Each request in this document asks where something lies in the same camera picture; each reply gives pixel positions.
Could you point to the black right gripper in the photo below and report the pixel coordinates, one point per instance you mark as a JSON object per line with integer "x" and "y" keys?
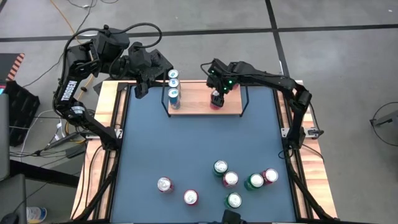
{"x": 220, "y": 77}

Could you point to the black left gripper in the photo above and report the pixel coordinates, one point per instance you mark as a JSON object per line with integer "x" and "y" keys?
{"x": 143, "y": 60}

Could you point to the blue sugarfree Red Bull can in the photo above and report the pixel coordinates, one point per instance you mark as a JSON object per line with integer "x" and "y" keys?
{"x": 174, "y": 83}
{"x": 173, "y": 74}
{"x": 173, "y": 93}

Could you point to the green Sprite can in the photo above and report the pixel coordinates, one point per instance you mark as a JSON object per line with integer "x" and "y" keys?
{"x": 256, "y": 180}
{"x": 220, "y": 166}
{"x": 234, "y": 200}

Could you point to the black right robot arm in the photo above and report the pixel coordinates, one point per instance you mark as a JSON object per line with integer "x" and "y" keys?
{"x": 270, "y": 81}

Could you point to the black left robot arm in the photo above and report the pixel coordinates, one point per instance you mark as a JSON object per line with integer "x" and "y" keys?
{"x": 68, "y": 90}

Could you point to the blue table mat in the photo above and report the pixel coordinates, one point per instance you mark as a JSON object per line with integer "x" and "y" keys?
{"x": 202, "y": 140}

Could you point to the small black floor puck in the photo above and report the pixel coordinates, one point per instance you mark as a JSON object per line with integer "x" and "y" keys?
{"x": 83, "y": 88}

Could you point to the red Star Wars Coca-Cola can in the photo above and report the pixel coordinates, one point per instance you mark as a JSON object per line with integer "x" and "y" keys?
{"x": 231, "y": 178}

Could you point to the black power adapter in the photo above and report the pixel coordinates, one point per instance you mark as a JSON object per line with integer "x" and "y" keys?
{"x": 76, "y": 151}

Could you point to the grey power strip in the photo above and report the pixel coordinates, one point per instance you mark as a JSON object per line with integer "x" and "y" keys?
{"x": 62, "y": 141}

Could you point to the black plastic crate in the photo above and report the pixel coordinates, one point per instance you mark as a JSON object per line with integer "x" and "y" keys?
{"x": 21, "y": 112}

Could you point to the black floor beam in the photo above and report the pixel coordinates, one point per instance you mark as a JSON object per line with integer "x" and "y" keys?
{"x": 46, "y": 175}

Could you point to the black panel with orange stripes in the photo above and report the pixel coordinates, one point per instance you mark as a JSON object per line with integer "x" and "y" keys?
{"x": 9, "y": 67}

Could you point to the grey cabinet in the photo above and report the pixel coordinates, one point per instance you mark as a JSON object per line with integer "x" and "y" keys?
{"x": 4, "y": 137}

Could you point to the white and blue container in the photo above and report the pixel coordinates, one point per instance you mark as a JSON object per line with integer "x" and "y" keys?
{"x": 35, "y": 214}

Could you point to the wooden shelf with black frame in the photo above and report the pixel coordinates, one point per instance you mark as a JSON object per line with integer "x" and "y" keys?
{"x": 196, "y": 102}

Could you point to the black aluminium table frame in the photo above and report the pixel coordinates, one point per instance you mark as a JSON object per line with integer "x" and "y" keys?
{"x": 294, "y": 193}

